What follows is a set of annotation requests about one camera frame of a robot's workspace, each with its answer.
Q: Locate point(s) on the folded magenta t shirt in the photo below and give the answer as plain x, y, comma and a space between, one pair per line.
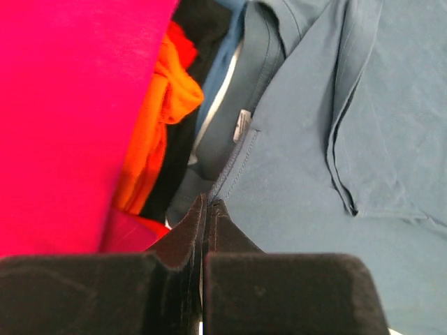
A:
73, 78

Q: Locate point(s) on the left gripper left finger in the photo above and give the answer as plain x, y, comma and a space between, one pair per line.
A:
154, 292

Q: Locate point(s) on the folded orange t shirt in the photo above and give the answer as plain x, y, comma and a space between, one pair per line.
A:
171, 96

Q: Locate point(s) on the folded black t shirt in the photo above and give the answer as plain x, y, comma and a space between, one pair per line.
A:
205, 24

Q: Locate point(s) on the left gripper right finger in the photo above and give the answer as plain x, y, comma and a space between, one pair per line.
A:
248, 291

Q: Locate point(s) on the folded blue t shirt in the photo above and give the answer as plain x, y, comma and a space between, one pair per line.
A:
221, 63

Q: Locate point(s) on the grey-blue t shirt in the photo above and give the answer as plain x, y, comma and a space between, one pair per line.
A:
331, 138

